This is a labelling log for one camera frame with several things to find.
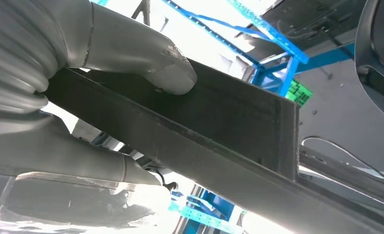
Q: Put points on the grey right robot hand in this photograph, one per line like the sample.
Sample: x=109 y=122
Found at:
x=130 y=42

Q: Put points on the blue metal shelf rack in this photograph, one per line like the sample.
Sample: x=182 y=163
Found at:
x=269 y=30

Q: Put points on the green plastic crate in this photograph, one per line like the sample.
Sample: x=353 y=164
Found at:
x=300 y=93

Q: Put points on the dark round rimmed object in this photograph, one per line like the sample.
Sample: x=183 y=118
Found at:
x=366 y=64

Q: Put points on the blue metal rack frame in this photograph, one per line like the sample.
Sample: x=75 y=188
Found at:
x=205 y=219

